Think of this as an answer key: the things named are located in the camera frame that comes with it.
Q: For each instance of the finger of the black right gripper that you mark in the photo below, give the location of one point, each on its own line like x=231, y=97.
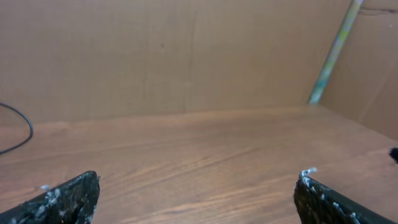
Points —
x=393, y=153

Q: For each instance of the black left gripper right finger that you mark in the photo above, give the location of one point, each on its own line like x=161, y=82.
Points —
x=319, y=204

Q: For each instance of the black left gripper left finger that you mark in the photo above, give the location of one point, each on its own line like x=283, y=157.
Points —
x=74, y=201

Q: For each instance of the cardboard wall panel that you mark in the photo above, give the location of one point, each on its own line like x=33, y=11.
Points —
x=78, y=60

